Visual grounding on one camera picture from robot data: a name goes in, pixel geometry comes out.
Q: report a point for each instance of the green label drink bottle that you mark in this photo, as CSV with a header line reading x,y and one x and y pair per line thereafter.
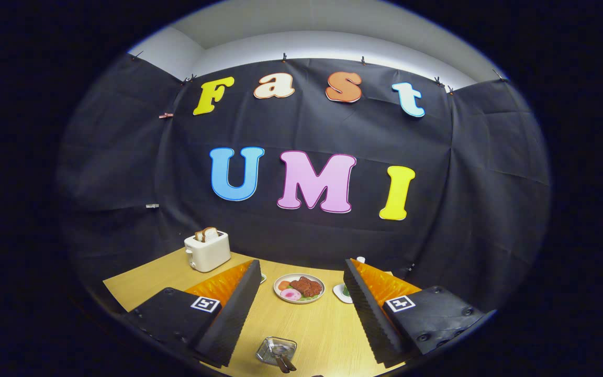
x,y
360,259

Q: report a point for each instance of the black backdrop cloth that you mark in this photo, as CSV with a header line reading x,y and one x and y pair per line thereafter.
x,y
306,131

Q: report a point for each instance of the toast slice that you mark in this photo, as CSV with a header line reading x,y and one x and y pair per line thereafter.
x,y
211,233
200,235

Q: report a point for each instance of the orange food slice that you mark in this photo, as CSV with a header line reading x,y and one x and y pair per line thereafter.
x,y
283,285

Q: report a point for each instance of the white plate with food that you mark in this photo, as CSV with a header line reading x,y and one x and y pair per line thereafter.
x,y
312,299

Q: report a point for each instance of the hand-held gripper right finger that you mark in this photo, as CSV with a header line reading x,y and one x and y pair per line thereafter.
x,y
369,319

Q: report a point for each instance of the white square coaster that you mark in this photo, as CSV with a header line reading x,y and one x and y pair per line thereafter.
x,y
339,293

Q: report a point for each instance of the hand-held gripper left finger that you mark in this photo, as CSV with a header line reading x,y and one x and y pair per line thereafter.
x,y
233,314

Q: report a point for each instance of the cream toaster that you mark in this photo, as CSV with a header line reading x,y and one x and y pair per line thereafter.
x,y
208,254

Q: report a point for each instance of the pink round food slice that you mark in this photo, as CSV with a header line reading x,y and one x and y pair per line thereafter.
x,y
290,295

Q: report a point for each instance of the brown meat slices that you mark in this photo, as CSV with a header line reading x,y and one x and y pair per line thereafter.
x,y
306,286

